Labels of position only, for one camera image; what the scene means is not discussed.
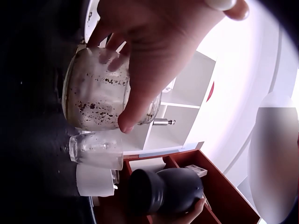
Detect person's right hand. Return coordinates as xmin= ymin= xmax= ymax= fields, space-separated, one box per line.
xmin=151 ymin=198 xmax=206 ymax=224

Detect person's left hand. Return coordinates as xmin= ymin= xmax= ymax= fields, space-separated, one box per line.
xmin=88 ymin=0 xmax=250 ymax=134

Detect person's left fingers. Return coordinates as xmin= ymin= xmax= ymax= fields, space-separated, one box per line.
xmin=88 ymin=21 xmax=128 ymax=71

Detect person's left thumb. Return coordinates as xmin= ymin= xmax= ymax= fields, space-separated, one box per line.
xmin=118 ymin=70 xmax=164 ymax=134

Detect speckled clear glass jar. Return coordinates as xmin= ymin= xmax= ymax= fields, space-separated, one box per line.
xmin=62 ymin=45 xmax=163 ymax=131

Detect black ribbed grinder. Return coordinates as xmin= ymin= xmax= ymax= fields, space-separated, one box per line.
xmin=127 ymin=168 xmax=204 ymax=215

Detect small metal cylinder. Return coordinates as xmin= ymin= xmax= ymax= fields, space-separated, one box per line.
xmin=153 ymin=118 xmax=176 ymax=126

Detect white shelf unit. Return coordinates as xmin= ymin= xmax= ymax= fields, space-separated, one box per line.
xmin=123 ymin=50 xmax=216 ymax=155

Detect clear drinking glass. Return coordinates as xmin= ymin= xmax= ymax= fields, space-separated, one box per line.
xmin=69 ymin=131 xmax=124 ymax=171

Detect white frosted cup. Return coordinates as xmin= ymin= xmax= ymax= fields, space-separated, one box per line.
xmin=76 ymin=163 xmax=116 ymax=197

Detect small white box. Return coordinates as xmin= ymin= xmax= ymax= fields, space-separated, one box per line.
xmin=184 ymin=165 xmax=208 ymax=177

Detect red-brown wooden shelf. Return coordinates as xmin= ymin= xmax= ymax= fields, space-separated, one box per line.
xmin=92 ymin=149 xmax=260 ymax=224

